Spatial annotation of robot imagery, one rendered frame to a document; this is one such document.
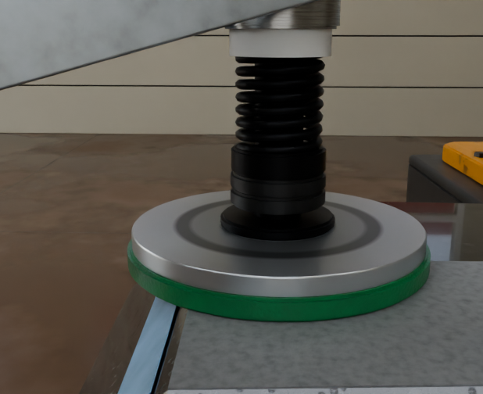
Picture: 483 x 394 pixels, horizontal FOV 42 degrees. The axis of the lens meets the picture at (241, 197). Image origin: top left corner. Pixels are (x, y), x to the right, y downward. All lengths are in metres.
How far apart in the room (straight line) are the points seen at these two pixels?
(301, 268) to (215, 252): 0.06
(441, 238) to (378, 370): 0.23
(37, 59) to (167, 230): 0.15
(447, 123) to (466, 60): 0.64
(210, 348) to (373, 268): 0.11
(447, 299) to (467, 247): 0.11
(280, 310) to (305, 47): 0.17
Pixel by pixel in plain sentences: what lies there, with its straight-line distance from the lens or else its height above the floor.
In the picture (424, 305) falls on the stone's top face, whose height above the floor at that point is 0.87.
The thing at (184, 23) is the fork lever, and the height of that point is 1.04.
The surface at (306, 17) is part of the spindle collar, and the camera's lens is 0.41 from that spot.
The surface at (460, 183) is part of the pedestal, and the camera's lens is 1.32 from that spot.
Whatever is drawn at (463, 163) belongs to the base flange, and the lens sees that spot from 1.41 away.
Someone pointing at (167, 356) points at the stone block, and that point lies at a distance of 0.35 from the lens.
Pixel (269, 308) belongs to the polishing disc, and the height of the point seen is 0.88.
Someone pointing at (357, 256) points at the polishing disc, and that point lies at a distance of 0.40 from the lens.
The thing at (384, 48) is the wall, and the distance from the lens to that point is 6.53.
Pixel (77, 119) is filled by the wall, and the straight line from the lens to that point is 6.78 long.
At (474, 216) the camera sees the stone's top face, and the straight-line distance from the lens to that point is 0.61.
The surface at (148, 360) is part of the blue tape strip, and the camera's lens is 0.38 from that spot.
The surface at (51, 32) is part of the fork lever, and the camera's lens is 0.37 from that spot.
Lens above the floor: 1.03
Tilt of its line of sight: 15 degrees down
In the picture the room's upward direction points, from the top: straight up
